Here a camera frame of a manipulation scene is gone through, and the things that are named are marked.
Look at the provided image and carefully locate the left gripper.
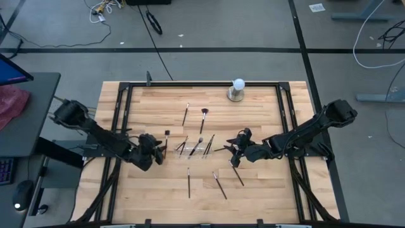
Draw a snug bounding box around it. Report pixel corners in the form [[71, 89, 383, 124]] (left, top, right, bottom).
[[128, 139, 165, 172]]

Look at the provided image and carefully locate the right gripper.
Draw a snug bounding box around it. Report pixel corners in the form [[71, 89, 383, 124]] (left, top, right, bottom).
[[226, 139, 270, 168]]

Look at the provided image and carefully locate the flat-top black makeup brush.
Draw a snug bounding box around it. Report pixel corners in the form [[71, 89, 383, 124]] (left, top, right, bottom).
[[163, 129, 171, 160]]

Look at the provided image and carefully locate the round powder makeup brush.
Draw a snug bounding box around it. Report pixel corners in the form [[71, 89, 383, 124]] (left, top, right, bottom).
[[188, 137, 204, 157]]

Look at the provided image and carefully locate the fan makeup brush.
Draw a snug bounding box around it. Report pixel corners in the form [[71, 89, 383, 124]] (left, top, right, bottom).
[[199, 108, 210, 135]]

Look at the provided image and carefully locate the clear acrylic brush organizer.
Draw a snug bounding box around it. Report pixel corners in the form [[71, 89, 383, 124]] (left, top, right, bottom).
[[173, 141, 213, 160]]

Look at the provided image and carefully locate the white bulb table lamp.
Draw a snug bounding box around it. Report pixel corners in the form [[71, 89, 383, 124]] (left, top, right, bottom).
[[226, 78, 246, 103]]

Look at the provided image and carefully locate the silver aluminium bar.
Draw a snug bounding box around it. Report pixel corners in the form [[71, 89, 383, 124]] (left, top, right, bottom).
[[100, 223, 137, 228], [274, 223, 313, 228]]

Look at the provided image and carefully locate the black desk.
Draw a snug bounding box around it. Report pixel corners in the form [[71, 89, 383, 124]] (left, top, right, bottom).
[[0, 72, 85, 168]]

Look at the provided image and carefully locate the black computer mouse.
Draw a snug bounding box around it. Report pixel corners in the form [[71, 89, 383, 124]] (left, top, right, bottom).
[[11, 179, 35, 212]]

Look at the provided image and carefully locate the black equipment case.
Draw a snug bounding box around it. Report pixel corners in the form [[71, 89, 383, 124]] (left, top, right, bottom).
[[125, 0, 172, 6]]

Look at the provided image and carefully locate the grey desk foot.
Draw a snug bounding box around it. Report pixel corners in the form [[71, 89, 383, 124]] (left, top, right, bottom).
[[330, 0, 395, 22], [355, 91, 405, 105]]

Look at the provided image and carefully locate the pink cloth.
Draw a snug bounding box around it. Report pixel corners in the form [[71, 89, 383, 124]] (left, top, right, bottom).
[[0, 84, 32, 131]]

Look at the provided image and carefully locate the black keyboard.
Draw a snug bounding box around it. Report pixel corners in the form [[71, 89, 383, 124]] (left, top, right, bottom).
[[0, 157, 16, 187]]

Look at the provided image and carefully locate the white paper label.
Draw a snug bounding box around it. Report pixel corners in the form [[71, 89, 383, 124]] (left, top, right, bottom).
[[308, 2, 327, 13]]

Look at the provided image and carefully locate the computer monitor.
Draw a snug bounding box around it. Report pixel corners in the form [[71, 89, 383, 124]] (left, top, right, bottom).
[[0, 53, 35, 87]]

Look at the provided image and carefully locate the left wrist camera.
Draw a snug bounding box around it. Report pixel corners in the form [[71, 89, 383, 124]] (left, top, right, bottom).
[[138, 132, 156, 149]]

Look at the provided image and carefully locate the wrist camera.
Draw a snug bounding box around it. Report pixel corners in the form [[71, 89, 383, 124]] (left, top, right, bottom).
[[138, 132, 156, 149], [237, 127, 254, 144]]

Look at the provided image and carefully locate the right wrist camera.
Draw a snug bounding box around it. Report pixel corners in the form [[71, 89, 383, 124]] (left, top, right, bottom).
[[237, 127, 254, 144]]

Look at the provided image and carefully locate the black aluminium table frame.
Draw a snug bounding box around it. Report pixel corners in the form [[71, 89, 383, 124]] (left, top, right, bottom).
[[71, 80, 351, 228]]

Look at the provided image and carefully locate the long black floor cable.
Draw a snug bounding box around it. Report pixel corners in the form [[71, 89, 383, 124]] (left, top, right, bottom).
[[136, 4, 174, 82]]

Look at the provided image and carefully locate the black ring strap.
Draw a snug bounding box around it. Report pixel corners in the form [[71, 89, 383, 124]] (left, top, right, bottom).
[[145, 10, 164, 35]]

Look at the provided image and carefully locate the yellow white cable bundle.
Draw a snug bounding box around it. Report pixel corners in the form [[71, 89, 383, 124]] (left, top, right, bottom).
[[82, 0, 123, 25]]

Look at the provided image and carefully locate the white floor cable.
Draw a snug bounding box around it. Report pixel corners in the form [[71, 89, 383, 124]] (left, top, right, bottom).
[[352, 0, 405, 70]]

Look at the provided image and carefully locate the black cable bundle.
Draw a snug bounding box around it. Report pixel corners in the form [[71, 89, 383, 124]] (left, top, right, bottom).
[[377, 19, 405, 44]]

